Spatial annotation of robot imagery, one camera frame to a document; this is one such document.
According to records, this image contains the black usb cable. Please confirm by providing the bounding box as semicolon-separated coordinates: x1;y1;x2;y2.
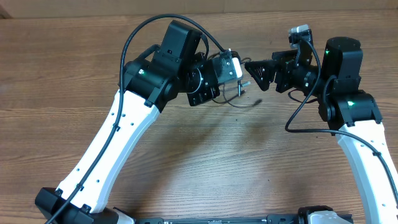
207;51;262;109

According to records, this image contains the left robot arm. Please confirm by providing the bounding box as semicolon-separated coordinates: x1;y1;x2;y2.
35;14;241;223

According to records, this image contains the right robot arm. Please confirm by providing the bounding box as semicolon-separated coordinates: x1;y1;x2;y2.
245;37;397;223

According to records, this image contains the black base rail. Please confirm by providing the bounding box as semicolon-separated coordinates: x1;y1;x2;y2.
136;214;299;224

